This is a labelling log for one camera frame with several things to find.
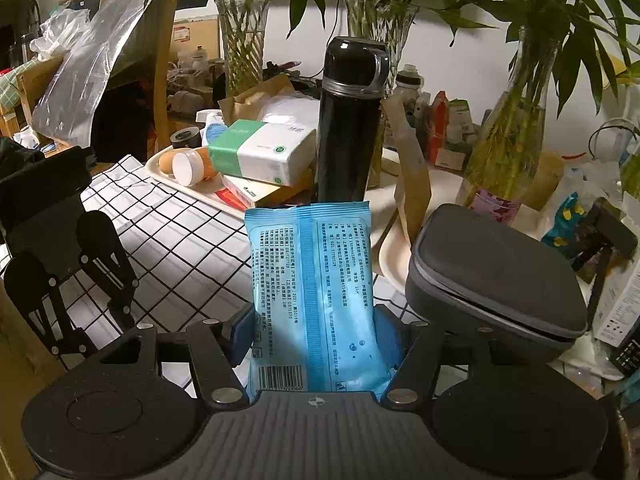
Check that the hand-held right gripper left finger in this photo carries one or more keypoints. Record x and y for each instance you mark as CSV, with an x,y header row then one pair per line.
x,y
241,332

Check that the white black checkered tablecloth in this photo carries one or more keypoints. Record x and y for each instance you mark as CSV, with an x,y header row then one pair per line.
x,y
190,260

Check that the white plastic bag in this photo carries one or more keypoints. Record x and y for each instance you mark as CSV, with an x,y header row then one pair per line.
x,y
60,30

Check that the green white carton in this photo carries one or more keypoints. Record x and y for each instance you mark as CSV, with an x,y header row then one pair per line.
x,y
460,125

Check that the blue wet wipes packet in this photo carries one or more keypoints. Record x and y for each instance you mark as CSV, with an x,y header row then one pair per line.
x,y
310,285

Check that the red thin booklet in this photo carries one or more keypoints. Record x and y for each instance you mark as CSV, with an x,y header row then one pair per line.
x,y
232,200

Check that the white orange jar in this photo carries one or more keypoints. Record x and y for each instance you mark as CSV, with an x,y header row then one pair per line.
x,y
190,167

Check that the white tall box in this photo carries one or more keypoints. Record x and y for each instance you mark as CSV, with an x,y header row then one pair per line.
x,y
620,305

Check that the clear lidded bottle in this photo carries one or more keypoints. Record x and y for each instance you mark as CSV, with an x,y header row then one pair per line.
x,y
410,85

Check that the tan round pouch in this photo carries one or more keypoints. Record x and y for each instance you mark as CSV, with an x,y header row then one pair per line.
x,y
166,160

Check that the black thermos bottle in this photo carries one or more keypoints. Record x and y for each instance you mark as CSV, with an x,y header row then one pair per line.
x,y
350,125

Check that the glass vase with bamboo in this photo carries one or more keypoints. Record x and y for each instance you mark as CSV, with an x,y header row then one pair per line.
x,y
631,175
505,150
245,45
380,25

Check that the brown cardboard carton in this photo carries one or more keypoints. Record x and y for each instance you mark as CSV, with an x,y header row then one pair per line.
x,y
195,35

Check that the grey zip case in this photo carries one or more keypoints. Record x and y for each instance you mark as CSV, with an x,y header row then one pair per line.
x,y
490,285

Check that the tan standing paper bag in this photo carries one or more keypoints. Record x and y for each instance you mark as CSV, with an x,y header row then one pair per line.
x,y
412,180

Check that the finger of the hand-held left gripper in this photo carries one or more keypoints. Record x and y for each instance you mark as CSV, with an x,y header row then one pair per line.
x,y
112,285
55,330

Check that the brown cardboard box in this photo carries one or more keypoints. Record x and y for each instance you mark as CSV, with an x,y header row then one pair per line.
x,y
20,385

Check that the white rectangular tray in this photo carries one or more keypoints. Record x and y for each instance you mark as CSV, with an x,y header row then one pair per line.
x,y
165,175

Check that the brown paper bag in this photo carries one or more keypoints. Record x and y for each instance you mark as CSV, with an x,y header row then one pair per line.
x,y
250,97

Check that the red carton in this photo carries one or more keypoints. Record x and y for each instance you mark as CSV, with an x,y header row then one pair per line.
x,y
440,115

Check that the blue yellow printed pouch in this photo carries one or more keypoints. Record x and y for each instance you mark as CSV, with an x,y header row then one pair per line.
x,y
567,220

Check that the black tape roll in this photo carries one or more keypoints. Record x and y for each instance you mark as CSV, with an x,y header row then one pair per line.
x,y
187,137

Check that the white blue spray bottle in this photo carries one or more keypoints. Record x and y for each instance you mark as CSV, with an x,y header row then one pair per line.
x,y
215,127

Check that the green white tissue pack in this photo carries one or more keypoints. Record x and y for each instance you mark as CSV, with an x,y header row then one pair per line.
x,y
260,152

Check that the silver foil bag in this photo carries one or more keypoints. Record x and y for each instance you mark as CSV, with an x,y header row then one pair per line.
x,y
95,70

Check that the black small tripod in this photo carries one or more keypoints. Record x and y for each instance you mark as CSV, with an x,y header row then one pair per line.
x,y
605,245

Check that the white plastic package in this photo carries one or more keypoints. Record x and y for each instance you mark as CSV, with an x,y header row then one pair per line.
x,y
287,107

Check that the wooden framed dark board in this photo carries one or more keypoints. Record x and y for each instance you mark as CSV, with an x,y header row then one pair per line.
x,y
125,120

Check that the cream plate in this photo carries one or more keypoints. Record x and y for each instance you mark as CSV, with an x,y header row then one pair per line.
x,y
395,260

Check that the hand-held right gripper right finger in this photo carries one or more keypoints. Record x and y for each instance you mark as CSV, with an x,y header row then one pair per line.
x,y
395,340

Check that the black tall box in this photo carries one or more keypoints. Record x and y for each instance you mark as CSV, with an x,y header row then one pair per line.
x,y
627,355

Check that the white flat box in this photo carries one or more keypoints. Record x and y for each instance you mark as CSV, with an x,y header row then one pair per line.
x,y
260,190

